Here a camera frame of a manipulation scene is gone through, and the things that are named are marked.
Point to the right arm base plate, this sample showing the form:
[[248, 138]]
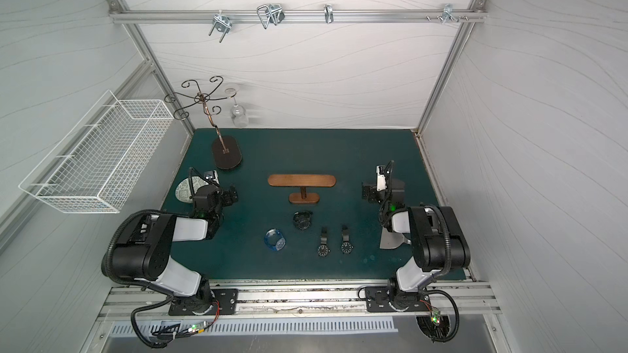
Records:
[[380, 299]]

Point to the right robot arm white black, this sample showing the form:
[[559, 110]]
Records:
[[435, 237]]

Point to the black wire glass holder stand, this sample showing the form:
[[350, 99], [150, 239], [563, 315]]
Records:
[[225, 149]]

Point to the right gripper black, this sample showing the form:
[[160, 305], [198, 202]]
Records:
[[370, 191]]

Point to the green table mat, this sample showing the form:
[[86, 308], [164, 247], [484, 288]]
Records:
[[238, 250]]

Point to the green patterned ceramic bowl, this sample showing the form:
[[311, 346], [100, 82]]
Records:
[[183, 191]]

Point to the slim black analog watch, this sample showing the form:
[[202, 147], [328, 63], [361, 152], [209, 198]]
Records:
[[346, 245], [323, 248]]

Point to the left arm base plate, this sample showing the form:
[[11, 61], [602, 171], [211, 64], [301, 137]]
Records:
[[218, 300]]

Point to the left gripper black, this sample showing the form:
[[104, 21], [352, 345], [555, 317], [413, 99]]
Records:
[[229, 196]]

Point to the metal scraper with wooden handle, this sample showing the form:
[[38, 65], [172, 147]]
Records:
[[390, 240]]

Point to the metal clamp bracket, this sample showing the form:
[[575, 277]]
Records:
[[270, 14], [221, 26], [448, 16], [328, 14]]

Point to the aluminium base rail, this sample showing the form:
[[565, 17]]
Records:
[[303, 298]]

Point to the chunky black digital watch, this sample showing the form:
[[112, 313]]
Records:
[[302, 220]]

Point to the hanging clear wine glass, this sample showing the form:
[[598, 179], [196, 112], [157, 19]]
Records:
[[238, 112]]

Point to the wooden T-shaped watch stand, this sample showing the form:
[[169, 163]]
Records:
[[302, 182]]

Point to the aluminium crossbar rail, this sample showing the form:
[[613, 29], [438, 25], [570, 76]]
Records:
[[294, 17]]

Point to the blue translucent watch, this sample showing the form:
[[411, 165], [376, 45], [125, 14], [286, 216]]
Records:
[[274, 240]]

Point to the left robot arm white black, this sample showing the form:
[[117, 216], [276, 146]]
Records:
[[139, 253]]

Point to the white slotted cable duct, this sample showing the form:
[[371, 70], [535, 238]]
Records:
[[268, 326]]

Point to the white wire basket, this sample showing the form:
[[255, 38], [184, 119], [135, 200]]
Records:
[[95, 166]]

